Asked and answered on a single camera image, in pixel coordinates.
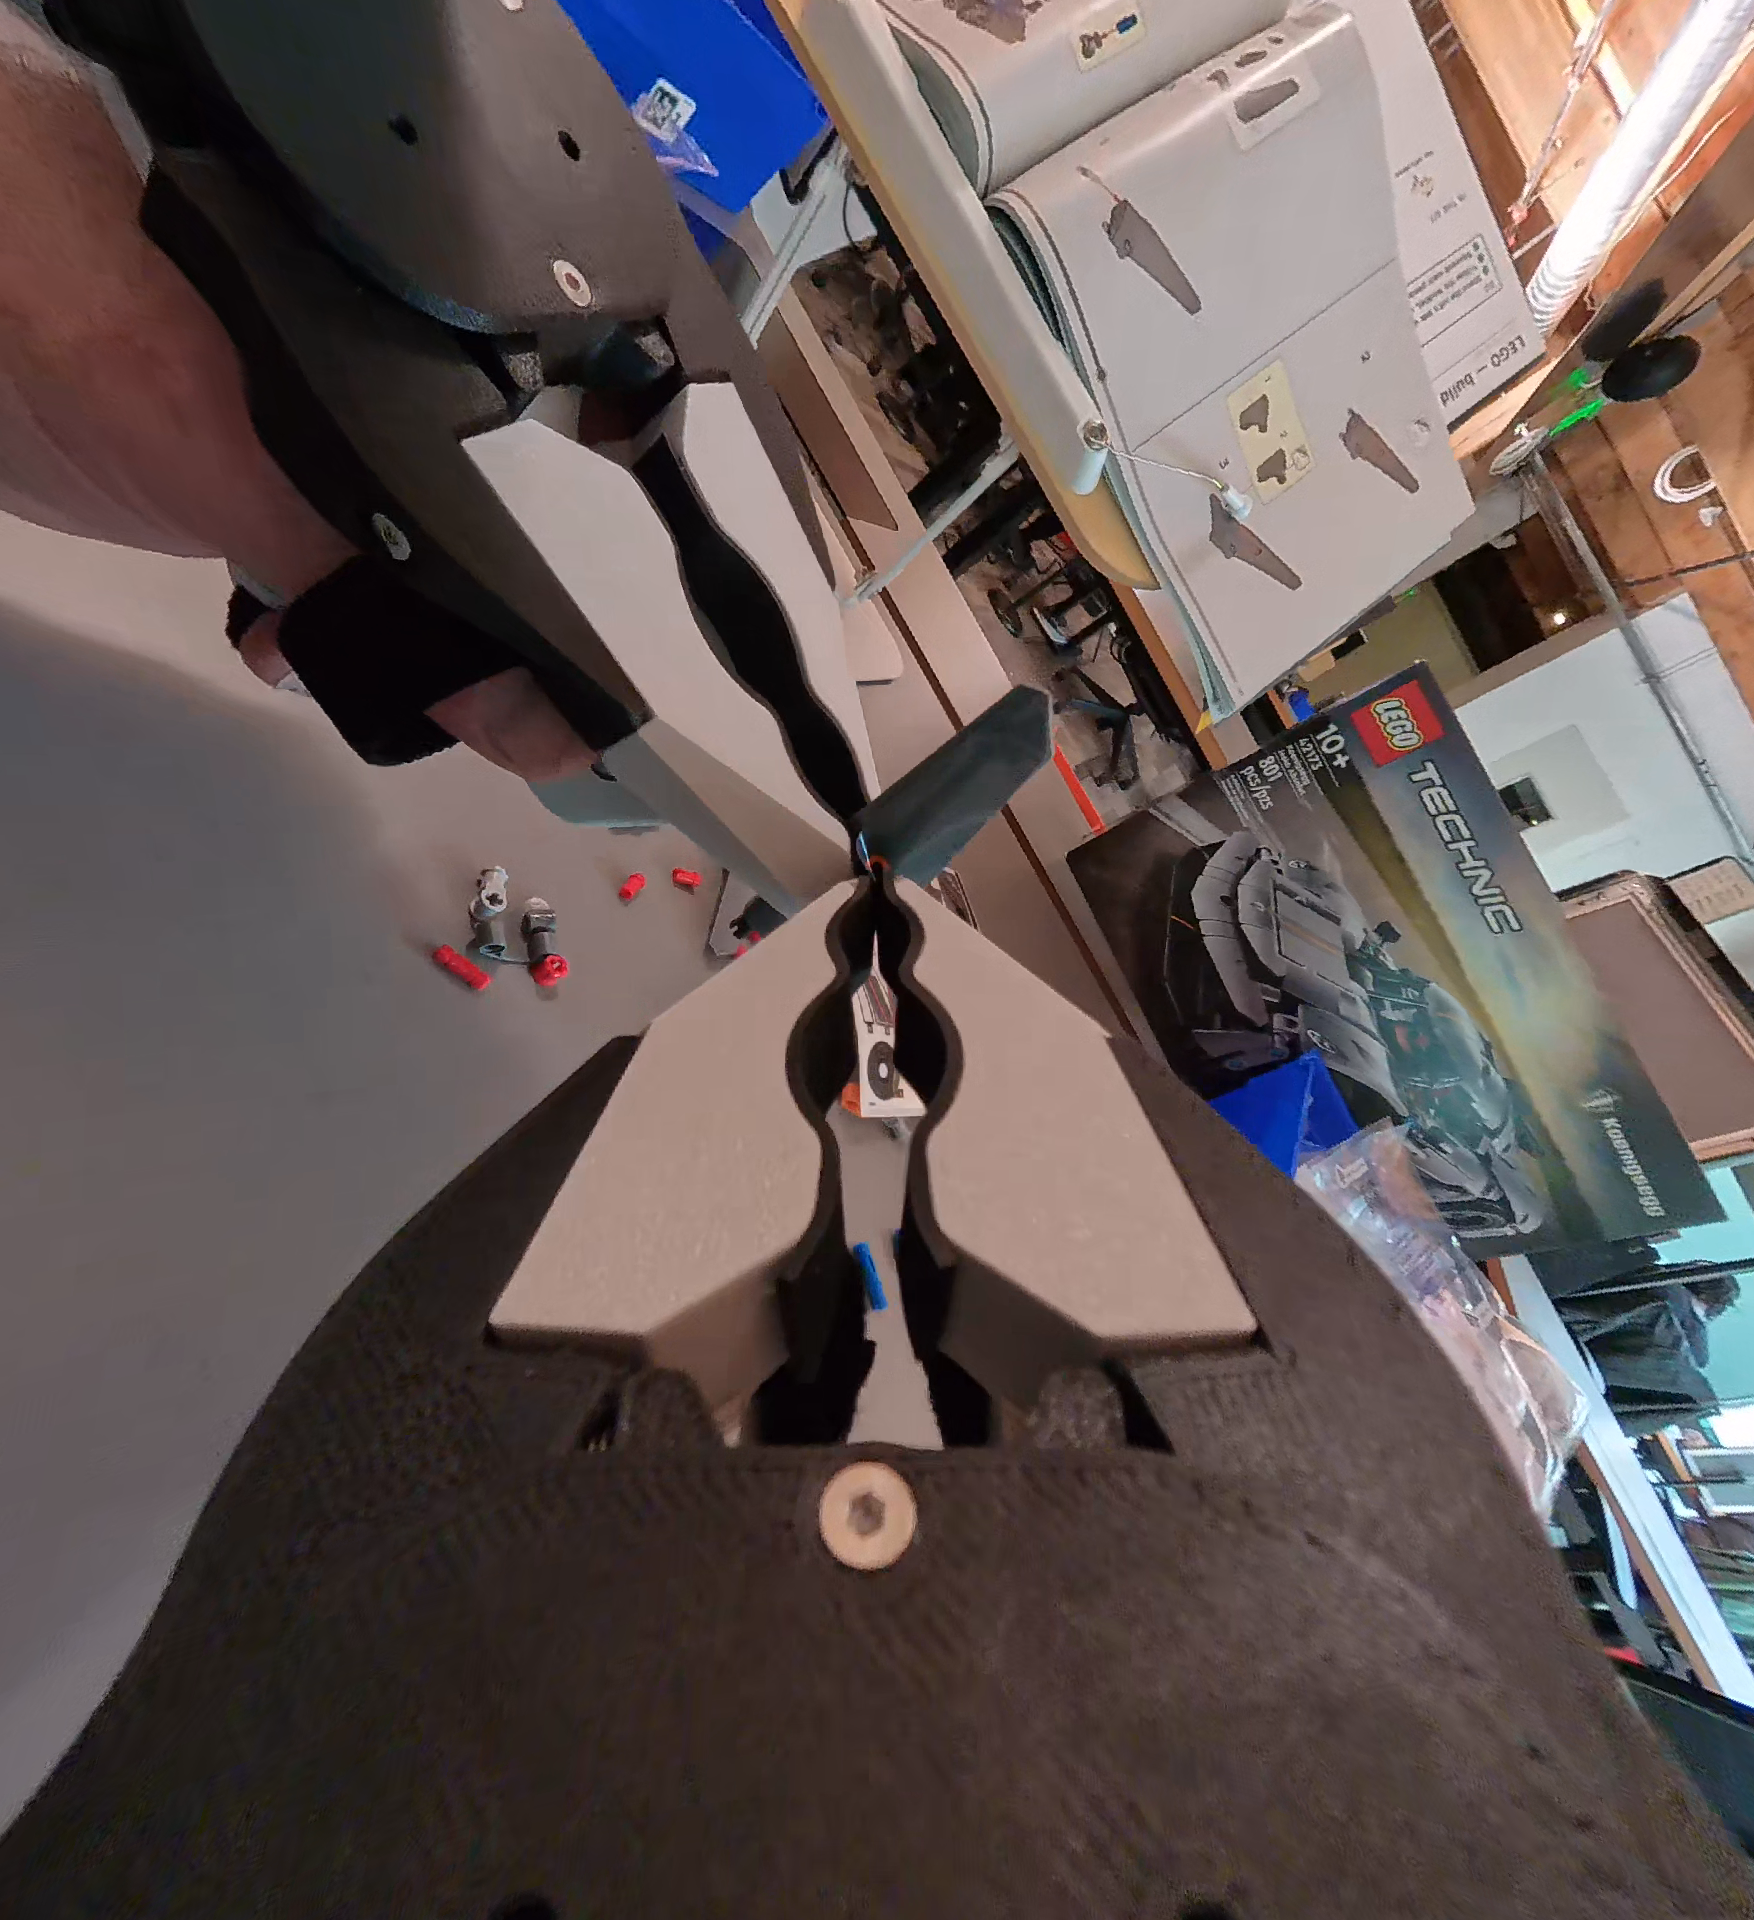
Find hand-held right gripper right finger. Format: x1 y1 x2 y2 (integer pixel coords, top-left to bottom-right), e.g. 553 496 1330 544
876 893 1260 1441

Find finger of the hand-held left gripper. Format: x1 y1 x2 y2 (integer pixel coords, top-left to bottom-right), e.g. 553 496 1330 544
649 382 887 845
460 433 879 919

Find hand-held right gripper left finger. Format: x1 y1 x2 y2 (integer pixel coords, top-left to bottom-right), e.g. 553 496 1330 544
486 880 879 1441

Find toy car set box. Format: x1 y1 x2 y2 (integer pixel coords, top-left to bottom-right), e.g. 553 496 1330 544
1064 659 1727 1251

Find person's left hand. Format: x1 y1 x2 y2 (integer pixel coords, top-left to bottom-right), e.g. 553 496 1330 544
0 16 611 785

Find blue plastic bin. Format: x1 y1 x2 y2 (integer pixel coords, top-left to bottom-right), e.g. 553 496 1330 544
557 0 829 252
1207 1051 1367 1188

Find sticker sheet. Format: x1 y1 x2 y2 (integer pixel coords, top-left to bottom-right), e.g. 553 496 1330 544
705 870 928 1125

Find small labelled clear bag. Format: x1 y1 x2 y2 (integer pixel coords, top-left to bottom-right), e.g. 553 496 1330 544
635 76 721 174

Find scattered red pins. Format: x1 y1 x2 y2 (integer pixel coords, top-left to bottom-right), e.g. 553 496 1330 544
429 862 705 993

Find crumpled clear plastic bags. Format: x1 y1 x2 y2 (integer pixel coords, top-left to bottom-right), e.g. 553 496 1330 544
1289 1115 1592 1518

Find cream book stand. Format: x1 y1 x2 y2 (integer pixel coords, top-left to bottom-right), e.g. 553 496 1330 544
769 0 1254 600

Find open instruction booklet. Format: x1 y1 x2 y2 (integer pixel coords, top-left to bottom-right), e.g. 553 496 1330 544
876 0 1478 718

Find white paper sign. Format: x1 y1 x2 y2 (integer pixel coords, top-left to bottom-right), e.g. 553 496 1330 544
1395 30 1548 424

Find black disc lamp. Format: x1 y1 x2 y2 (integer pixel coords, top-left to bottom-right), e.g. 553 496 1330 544
1579 281 1704 403

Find silver air duct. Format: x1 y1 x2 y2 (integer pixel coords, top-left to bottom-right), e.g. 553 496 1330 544
1526 0 1754 336

